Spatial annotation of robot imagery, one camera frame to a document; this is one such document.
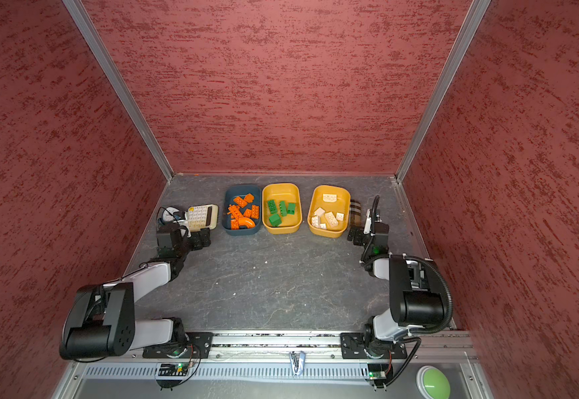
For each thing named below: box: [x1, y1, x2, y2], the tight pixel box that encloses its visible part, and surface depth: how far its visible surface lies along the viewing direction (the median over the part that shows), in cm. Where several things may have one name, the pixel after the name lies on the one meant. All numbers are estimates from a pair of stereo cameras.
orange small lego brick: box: [250, 204, 260, 220], surface depth 108 cm
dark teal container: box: [222, 184, 262, 237], surface depth 106 cm
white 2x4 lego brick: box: [322, 193, 337, 202], surface depth 112 cm
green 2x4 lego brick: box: [267, 199, 278, 215], surface depth 109 cm
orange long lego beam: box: [226, 203, 244, 227], surface depth 105 cm
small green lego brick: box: [268, 213, 283, 227], surface depth 102 cm
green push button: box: [415, 364, 451, 399], surface depth 68 cm
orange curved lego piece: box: [237, 216, 257, 229], surface depth 102 cm
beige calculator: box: [188, 203, 219, 232], surface depth 105 cm
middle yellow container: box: [262, 182, 302, 235], surface depth 109 cm
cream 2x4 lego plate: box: [324, 211, 339, 228], surface depth 105 cm
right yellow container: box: [306, 185, 351, 239], surface depth 109 cm
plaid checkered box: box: [349, 199, 362, 227], surface depth 105 cm
